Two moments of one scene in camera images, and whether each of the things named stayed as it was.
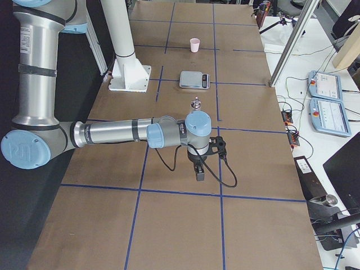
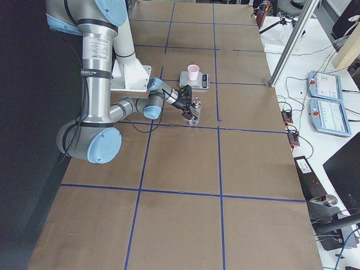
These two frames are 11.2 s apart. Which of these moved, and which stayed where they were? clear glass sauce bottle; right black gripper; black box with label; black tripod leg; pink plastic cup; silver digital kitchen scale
Moved: right black gripper; pink plastic cup
Stayed: black box with label; silver digital kitchen scale; black tripod leg; clear glass sauce bottle
